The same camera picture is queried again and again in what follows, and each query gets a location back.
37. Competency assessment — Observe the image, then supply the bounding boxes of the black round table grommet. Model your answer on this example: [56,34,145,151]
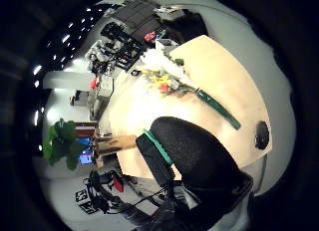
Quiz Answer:
[254,120,271,151]

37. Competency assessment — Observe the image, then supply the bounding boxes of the red white striped sign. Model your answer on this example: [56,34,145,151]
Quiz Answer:
[75,121,98,137]

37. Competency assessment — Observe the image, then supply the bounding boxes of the white marker cube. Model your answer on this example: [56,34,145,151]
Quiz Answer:
[75,187,101,215]

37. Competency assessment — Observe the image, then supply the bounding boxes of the small red tool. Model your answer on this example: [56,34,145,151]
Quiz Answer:
[143,31,158,43]

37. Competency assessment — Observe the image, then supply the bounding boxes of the black cable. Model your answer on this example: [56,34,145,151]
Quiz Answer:
[109,187,167,215]

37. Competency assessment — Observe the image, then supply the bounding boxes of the red object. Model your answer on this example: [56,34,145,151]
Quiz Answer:
[112,174,126,193]

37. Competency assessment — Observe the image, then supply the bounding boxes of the artificial flower bouquet green stems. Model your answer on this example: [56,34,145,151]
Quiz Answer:
[131,48,242,131]

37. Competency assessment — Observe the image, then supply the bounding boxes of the green potted plant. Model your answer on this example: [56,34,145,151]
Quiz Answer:
[42,117,88,172]

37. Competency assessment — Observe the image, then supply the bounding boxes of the black equipment rack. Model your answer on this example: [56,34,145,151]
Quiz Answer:
[87,21,145,75]

